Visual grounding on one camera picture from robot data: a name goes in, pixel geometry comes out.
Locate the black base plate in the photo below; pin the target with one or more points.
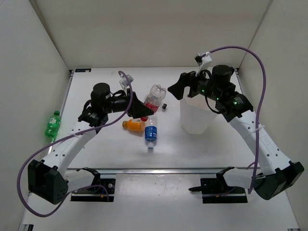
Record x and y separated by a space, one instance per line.
97 194
215 193

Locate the clear bottle red label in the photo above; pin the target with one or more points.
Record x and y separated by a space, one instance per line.
155 97

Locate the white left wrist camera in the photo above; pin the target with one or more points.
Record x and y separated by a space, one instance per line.
124 82

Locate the green plastic bottle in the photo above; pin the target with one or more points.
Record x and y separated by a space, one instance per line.
53 125

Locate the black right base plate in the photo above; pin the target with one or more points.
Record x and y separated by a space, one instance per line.
215 193

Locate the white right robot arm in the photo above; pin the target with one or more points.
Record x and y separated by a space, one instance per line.
275 171

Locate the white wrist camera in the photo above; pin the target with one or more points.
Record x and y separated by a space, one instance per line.
203 60
124 82

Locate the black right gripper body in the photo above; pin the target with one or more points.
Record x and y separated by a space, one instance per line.
204 87

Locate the orange juice bottle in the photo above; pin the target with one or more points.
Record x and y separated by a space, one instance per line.
134 125

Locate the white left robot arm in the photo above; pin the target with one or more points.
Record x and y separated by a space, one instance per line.
48 178

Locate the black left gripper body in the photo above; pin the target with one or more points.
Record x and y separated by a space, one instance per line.
117 105

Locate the white plastic bin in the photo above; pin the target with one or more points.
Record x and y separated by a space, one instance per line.
195 115

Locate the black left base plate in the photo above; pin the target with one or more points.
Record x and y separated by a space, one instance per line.
97 194

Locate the clear bottle blue label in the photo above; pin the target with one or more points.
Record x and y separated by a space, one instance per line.
150 133

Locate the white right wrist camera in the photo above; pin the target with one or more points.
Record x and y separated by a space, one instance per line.
203 60

